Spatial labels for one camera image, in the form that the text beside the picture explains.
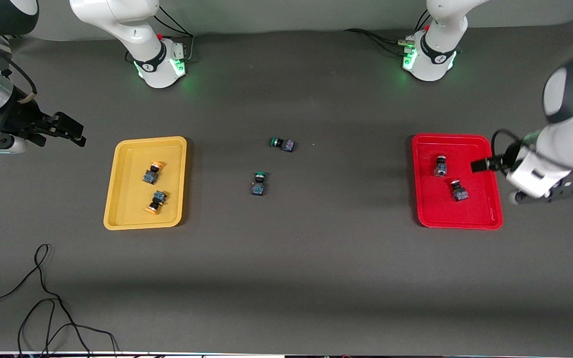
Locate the yellow push button switch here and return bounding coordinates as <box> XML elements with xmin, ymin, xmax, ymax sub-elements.
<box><xmin>142</xmin><ymin>160</ymin><xmax>164</xmax><ymax>185</ymax></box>
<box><xmin>145</xmin><ymin>190</ymin><xmax>168</xmax><ymax>215</ymax></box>

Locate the red plastic tray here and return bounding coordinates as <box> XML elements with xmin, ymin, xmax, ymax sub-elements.
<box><xmin>412</xmin><ymin>133</ymin><xmax>504</xmax><ymax>230</ymax></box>

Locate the yellow plastic tray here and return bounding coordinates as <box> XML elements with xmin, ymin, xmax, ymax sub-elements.
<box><xmin>103</xmin><ymin>136</ymin><xmax>188</xmax><ymax>231</ymax></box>

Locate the dark grey table mat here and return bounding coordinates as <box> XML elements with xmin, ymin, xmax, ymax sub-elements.
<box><xmin>0</xmin><ymin>17</ymin><xmax>573</xmax><ymax>355</ymax></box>

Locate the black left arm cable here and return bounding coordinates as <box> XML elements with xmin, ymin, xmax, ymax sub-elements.
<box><xmin>490</xmin><ymin>129</ymin><xmax>541</xmax><ymax>172</ymax></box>

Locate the thin black loose cable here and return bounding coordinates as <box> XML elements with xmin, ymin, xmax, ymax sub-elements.
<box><xmin>17</xmin><ymin>298</ymin><xmax>119</xmax><ymax>358</ymax></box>
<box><xmin>0</xmin><ymin>244</ymin><xmax>91</xmax><ymax>358</ymax></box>

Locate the black base power cable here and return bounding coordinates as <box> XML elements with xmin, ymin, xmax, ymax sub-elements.
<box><xmin>153</xmin><ymin>4</ymin><xmax>195</xmax><ymax>63</ymax></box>
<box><xmin>344</xmin><ymin>28</ymin><xmax>409</xmax><ymax>53</ymax></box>

